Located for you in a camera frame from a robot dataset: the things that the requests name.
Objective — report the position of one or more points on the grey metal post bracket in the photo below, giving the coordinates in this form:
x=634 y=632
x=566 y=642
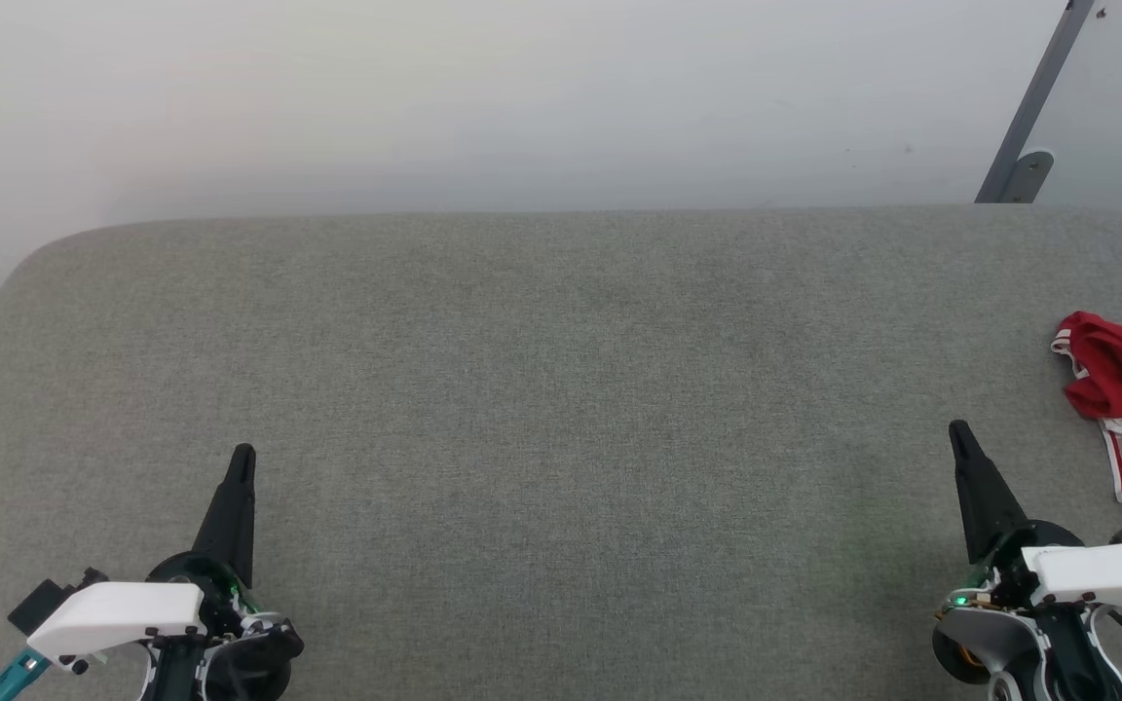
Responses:
x=1030 y=177

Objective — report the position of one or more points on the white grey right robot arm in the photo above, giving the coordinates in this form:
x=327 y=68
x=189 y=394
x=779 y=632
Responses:
x=1019 y=652

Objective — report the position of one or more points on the white right camera mount plate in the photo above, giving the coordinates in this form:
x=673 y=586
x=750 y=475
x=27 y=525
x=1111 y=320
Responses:
x=1106 y=574

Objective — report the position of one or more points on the grey metal post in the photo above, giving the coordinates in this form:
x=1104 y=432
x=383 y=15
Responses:
x=1043 y=88

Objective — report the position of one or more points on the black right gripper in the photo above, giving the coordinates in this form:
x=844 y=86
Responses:
x=1004 y=579

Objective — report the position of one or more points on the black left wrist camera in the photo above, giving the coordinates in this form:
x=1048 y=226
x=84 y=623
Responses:
x=40 y=604

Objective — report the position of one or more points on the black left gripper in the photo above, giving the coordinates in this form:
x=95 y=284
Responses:
x=220 y=594

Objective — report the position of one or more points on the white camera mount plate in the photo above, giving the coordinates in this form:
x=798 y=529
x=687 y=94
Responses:
x=1106 y=574
x=118 y=613

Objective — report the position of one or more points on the white left camera mount plate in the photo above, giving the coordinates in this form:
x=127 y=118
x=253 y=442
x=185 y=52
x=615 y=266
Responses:
x=118 y=613

